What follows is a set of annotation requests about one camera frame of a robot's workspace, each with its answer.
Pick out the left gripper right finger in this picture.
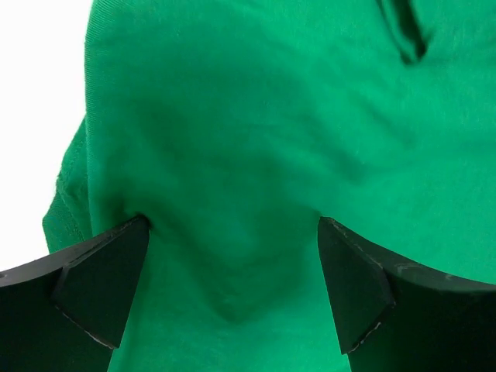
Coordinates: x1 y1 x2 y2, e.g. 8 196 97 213
318 217 495 372

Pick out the green t-shirt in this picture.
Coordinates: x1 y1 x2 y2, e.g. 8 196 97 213
43 1 495 371

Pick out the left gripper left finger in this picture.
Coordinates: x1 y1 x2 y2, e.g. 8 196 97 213
1 216 150 372

